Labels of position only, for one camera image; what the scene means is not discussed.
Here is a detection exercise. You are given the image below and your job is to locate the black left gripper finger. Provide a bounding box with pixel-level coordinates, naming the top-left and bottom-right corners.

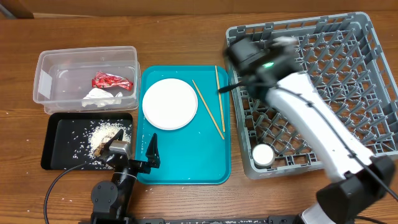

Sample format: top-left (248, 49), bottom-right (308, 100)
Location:
top-left (146, 133), bottom-right (160, 168)
top-left (105, 129), bottom-right (124, 144)

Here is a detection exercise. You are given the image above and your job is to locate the white napkin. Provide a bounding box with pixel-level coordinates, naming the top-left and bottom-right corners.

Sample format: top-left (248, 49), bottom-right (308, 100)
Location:
top-left (81, 88), bottom-right (123, 108)

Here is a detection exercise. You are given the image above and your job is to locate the large white plate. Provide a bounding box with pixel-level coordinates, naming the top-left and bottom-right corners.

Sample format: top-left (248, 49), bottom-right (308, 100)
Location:
top-left (142, 78), bottom-right (198, 131)

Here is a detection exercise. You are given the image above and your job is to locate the red snack wrapper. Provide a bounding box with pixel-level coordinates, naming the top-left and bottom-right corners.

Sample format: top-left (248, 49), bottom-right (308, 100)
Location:
top-left (91, 72), bottom-right (133, 91)

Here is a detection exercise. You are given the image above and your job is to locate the wooden chopstick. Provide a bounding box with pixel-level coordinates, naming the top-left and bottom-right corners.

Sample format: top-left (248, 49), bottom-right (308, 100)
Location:
top-left (215, 65), bottom-right (225, 132)
top-left (192, 80), bottom-right (225, 140)

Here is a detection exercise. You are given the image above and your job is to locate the white cup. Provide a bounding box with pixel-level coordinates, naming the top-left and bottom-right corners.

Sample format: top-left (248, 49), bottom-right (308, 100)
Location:
top-left (252, 144), bottom-right (275, 168)

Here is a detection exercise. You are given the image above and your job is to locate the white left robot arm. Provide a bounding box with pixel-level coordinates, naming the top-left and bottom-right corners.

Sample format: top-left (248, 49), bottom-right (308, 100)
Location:
top-left (43, 129), bottom-right (160, 224)

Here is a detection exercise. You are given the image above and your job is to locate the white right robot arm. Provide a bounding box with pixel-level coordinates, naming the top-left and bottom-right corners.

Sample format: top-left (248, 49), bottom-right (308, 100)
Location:
top-left (219, 36), bottom-right (397, 223)

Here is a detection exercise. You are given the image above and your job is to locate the spilled white rice pile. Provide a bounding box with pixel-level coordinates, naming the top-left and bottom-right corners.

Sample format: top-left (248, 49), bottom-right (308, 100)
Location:
top-left (72, 119), bottom-right (132, 170)

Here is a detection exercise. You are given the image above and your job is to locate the teal plastic tray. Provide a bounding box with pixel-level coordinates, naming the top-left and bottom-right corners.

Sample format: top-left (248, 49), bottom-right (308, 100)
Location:
top-left (135, 65), bottom-right (231, 185)

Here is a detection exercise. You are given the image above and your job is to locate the black tray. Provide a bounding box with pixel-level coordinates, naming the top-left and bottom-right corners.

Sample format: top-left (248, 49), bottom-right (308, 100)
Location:
top-left (40, 113), bottom-right (133, 170)

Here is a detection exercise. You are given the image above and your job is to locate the clear plastic bin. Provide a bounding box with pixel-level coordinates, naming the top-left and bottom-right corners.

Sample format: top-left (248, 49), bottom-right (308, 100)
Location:
top-left (33, 46), bottom-right (141, 114)

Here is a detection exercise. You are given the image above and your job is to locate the grey dish rack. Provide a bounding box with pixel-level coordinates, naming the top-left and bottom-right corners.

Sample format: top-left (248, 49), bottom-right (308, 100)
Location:
top-left (226, 12), bottom-right (397, 179)

